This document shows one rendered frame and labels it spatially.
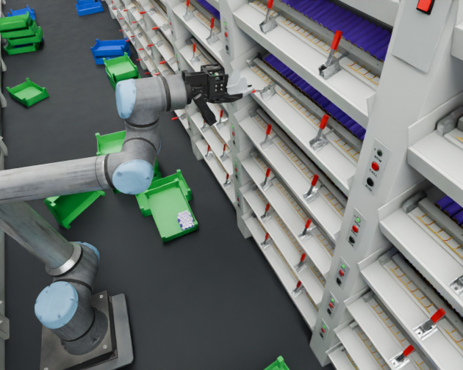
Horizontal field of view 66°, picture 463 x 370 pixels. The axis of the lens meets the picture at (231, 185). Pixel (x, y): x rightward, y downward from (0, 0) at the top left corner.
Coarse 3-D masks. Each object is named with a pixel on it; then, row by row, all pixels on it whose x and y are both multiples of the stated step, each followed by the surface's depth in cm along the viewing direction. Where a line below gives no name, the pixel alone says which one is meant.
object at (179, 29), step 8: (168, 8) 168; (168, 16) 173; (176, 24) 170; (176, 32) 172; (184, 32) 174; (176, 48) 181; (176, 64) 193; (184, 64) 185; (192, 104) 202; (192, 120) 210; (192, 128) 214; (192, 136) 222; (192, 144) 231; (200, 152) 229
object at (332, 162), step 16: (256, 48) 115; (240, 64) 117; (256, 80) 113; (256, 96) 109; (272, 96) 106; (288, 96) 103; (272, 112) 103; (288, 112) 100; (304, 112) 97; (288, 128) 97; (304, 128) 94; (304, 144) 92; (336, 144) 88; (320, 160) 87; (336, 160) 85; (336, 176) 83; (352, 176) 76
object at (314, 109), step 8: (256, 64) 114; (264, 64) 112; (264, 72) 112; (272, 72) 108; (272, 80) 109; (280, 80) 105; (288, 88) 102; (296, 96) 99; (304, 96) 97; (296, 104) 99; (304, 104) 96; (312, 104) 95; (312, 112) 95; (320, 112) 92; (320, 120) 93; (328, 120) 90; (336, 128) 87; (344, 128) 86; (344, 136) 85; (352, 136) 84; (344, 144) 85; (352, 144) 83; (360, 144) 82; (360, 152) 82
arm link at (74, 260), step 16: (0, 208) 111; (16, 208) 115; (0, 224) 114; (16, 224) 116; (32, 224) 120; (48, 224) 128; (16, 240) 121; (32, 240) 122; (48, 240) 126; (64, 240) 133; (48, 256) 128; (64, 256) 132; (80, 256) 137; (96, 256) 147; (48, 272) 135; (64, 272) 133; (80, 272) 137; (96, 272) 146
